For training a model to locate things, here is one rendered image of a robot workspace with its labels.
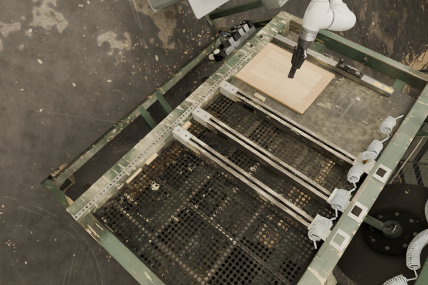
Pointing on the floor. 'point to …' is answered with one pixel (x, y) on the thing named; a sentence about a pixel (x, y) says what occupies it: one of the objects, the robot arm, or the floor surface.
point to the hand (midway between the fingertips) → (292, 72)
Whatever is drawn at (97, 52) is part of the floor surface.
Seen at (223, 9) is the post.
